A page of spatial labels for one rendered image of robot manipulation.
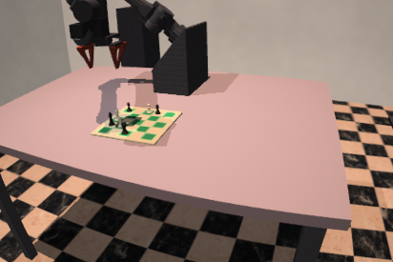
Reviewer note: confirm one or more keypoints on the green and cream chessboard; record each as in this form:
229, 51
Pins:
144, 128

